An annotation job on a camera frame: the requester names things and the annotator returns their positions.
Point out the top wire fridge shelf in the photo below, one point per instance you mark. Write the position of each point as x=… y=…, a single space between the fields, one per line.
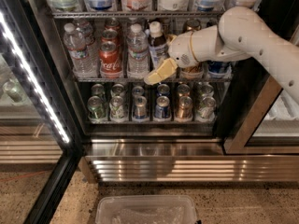
x=141 y=14

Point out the open glass fridge door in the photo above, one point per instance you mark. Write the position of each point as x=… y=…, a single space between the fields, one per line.
x=29 y=140

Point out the red coca-cola can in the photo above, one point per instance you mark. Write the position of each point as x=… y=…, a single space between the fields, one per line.
x=110 y=35
x=113 y=24
x=110 y=60

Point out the front blue pepsi can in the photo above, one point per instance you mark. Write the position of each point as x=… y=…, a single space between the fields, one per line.
x=162 y=108

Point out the rear gold soda can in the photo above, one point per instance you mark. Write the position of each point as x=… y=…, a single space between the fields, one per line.
x=191 y=25

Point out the silver soda can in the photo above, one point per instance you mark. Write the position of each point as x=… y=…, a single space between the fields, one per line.
x=205 y=90
x=204 y=112

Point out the green soda can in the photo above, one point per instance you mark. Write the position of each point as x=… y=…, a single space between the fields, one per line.
x=97 y=109
x=99 y=91

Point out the front blue soda can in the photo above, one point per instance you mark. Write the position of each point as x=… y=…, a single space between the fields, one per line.
x=217 y=69

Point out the rear silver-blue soda can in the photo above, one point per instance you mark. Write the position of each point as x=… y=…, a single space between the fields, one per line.
x=137 y=91

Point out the stainless steel fridge base grille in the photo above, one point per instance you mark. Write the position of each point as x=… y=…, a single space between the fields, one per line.
x=171 y=160

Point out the rear green soda can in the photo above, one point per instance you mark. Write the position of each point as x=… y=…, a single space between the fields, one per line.
x=99 y=91

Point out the dark drink bottle white cap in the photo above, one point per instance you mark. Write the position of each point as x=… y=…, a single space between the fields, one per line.
x=158 y=48

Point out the front silver soda can right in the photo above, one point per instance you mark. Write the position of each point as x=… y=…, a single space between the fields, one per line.
x=204 y=112

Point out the rear left clear water bottle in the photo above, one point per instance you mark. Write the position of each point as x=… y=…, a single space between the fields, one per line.
x=86 y=29

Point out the rear white-green soda can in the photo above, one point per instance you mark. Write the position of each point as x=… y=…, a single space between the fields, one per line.
x=117 y=90

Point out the rear bronze soda can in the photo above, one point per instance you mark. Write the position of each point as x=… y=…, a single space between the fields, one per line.
x=183 y=90

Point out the rear blue pepsi can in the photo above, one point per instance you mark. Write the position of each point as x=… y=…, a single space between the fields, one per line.
x=163 y=90

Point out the gold soda can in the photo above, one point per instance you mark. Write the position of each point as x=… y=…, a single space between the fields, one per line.
x=191 y=25
x=192 y=72

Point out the rear centre water bottle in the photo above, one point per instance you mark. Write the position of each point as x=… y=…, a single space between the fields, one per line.
x=135 y=20

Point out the white-green soda can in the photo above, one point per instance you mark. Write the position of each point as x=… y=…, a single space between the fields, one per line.
x=117 y=90
x=117 y=110

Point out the front green soda can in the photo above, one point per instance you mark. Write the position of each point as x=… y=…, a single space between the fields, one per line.
x=97 y=109

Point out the clear water bottle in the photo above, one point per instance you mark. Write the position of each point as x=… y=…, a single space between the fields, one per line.
x=138 y=52
x=86 y=29
x=75 y=43

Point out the middle wire fridge shelf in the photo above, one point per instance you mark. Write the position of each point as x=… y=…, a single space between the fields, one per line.
x=126 y=79

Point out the rear red coca-cola can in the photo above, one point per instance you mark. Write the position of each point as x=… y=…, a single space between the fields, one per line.
x=113 y=24

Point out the front red coca-cola can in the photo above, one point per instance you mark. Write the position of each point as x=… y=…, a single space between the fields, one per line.
x=110 y=60

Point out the silver-blue soda can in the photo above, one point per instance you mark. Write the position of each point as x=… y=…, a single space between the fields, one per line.
x=137 y=91
x=140 y=108

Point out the front left clear water bottle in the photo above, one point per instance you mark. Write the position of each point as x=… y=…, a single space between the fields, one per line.
x=75 y=43

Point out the front bronze soda can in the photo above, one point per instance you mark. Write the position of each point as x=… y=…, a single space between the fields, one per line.
x=184 y=109

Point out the bronze soda can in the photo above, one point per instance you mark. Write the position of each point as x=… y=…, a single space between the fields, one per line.
x=184 y=109
x=183 y=90

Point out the middle red coca-cola can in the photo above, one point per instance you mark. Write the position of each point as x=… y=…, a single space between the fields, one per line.
x=110 y=35

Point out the white led light strip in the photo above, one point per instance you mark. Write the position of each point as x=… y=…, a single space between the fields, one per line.
x=32 y=78

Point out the centre clear water bottle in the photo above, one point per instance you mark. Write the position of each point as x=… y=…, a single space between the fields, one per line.
x=138 y=52

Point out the blue pepsi can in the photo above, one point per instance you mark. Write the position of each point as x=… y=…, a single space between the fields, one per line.
x=162 y=108
x=163 y=90

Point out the front white-green soda can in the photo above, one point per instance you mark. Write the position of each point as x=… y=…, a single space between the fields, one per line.
x=117 y=110

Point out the right glass fridge door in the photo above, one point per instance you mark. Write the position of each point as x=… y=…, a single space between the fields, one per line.
x=241 y=123

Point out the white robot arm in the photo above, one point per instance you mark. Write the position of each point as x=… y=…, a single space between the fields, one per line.
x=240 y=34

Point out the rear silver soda can right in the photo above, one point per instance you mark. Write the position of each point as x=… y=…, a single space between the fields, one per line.
x=205 y=90

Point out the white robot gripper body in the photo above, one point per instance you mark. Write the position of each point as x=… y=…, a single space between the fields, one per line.
x=181 y=49

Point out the clear plastic bin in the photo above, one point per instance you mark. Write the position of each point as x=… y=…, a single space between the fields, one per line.
x=146 y=209

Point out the front silver-blue soda can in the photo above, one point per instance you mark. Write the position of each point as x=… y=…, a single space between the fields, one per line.
x=140 y=108

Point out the front gold soda can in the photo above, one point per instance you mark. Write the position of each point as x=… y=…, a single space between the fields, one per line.
x=192 y=72

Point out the wire fridge shelf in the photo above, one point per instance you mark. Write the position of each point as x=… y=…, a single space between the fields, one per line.
x=141 y=14
x=126 y=79

